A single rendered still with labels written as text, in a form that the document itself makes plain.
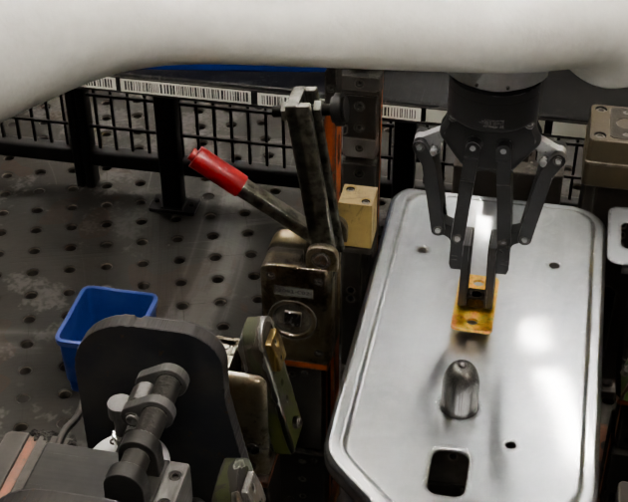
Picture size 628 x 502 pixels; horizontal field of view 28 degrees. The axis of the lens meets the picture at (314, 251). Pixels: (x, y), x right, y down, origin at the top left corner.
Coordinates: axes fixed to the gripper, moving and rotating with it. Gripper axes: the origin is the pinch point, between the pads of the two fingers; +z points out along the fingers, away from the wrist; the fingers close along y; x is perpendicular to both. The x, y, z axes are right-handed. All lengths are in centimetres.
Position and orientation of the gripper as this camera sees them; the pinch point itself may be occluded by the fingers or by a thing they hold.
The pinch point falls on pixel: (478, 268)
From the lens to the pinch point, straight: 114.7
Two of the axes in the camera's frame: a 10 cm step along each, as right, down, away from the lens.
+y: 9.8, 1.2, -1.7
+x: 2.0, -5.9, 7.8
